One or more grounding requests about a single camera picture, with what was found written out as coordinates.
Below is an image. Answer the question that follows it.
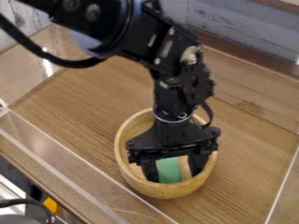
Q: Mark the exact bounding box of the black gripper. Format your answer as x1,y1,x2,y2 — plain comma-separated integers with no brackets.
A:
125,121,220,183

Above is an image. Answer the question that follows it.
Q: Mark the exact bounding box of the green rectangular block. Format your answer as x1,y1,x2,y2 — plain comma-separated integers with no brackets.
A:
156,157,183,184

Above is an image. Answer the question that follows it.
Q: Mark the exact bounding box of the brown wooden bowl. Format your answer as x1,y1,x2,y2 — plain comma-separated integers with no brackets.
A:
114,108,217,200

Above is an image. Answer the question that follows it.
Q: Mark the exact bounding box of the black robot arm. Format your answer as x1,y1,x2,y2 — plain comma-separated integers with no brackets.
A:
18,0,220,182

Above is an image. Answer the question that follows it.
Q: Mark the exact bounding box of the clear acrylic front barrier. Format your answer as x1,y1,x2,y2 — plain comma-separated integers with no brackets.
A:
0,100,179,224

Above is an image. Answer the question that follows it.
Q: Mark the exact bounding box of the yellow label sticker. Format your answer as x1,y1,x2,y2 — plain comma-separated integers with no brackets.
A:
42,198,60,214

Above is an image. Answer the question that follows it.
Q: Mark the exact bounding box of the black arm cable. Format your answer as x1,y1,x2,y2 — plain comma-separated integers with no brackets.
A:
0,12,215,130

